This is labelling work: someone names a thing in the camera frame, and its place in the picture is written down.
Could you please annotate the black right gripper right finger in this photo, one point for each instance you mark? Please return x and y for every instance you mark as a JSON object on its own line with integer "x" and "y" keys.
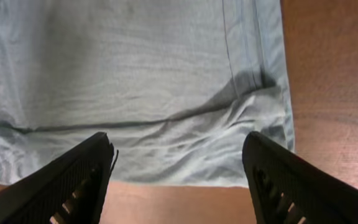
{"x": 287, "y": 189}

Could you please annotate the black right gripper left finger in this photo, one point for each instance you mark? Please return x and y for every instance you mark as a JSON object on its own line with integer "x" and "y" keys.
{"x": 70, "y": 189}

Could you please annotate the light blue t-shirt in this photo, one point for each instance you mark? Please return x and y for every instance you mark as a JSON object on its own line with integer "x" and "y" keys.
{"x": 176, "y": 85}

